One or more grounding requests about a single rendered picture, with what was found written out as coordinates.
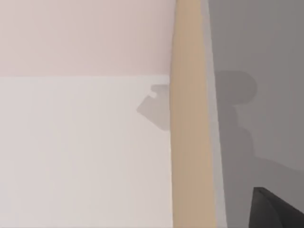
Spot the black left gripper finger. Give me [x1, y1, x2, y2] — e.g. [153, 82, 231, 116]
[247, 186, 304, 228]

